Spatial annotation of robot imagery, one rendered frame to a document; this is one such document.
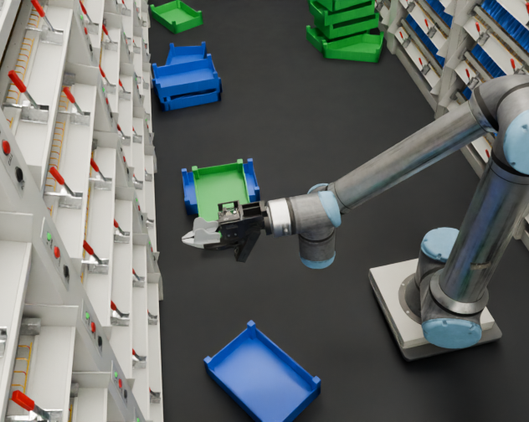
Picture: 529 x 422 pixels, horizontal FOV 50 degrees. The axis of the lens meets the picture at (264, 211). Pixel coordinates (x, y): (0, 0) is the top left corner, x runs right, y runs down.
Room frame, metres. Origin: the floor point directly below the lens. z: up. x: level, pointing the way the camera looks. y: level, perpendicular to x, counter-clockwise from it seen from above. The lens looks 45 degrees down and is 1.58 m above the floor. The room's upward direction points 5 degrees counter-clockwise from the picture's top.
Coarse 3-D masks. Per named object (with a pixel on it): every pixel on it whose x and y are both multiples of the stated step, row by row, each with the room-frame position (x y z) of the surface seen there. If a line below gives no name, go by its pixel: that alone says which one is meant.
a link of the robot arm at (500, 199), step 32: (512, 96) 0.92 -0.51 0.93; (512, 128) 0.84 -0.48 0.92; (512, 160) 0.81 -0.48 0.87; (480, 192) 0.86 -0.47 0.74; (512, 192) 0.82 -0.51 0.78; (480, 224) 0.83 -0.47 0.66; (512, 224) 0.82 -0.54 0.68; (480, 256) 0.82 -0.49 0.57; (448, 288) 0.85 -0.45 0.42; (480, 288) 0.82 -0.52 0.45; (448, 320) 0.80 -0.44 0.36
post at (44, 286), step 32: (0, 160) 0.53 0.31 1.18; (0, 192) 0.51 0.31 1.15; (32, 192) 0.58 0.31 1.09; (32, 256) 0.51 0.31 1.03; (64, 256) 0.59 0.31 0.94; (32, 288) 0.51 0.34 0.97; (64, 288) 0.53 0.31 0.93; (96, 320) 0.59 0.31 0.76; (96, 352) 0.53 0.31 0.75; (128, 384) 0.60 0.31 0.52; (128, 416) 0.53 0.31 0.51
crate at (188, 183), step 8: (248, 160) 1.84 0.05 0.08; (184, 168) 1.82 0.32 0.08; (248, 168) 1.84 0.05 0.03; (184, 176) 1.80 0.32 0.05; (192, 176) 1.82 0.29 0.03; (248, 176) 1.82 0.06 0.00; (184, 184) 1.75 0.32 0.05; (192, 184) 1.80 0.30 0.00; (248, 184) 1.77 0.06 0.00; (256, 184) 1.71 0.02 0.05; (184, 192) 1.70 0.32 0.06; (192, 192) 1.75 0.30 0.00; (256, 192) 1.65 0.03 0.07; (184, 200) 1.62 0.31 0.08; (192, 200) 1.70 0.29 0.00; (256, 200) 1.65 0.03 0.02; (192, 208) 1.62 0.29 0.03
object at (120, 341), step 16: (128, 192) 1.20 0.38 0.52; (128, 208) 1.17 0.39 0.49; (128, 224) 1.10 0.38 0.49; (128, 256) 0.99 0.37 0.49; (112, 272) 0.92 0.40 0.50; (128, 272) 0.93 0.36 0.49; (112, 288) 0.87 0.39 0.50; (128, 288) 0.88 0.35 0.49; (128, 304) 0.83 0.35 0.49; (112, 336) 0.74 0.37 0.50; (128, 336) 0.74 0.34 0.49; (128, 352) 0.70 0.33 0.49; (128, 368) 0.66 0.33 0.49
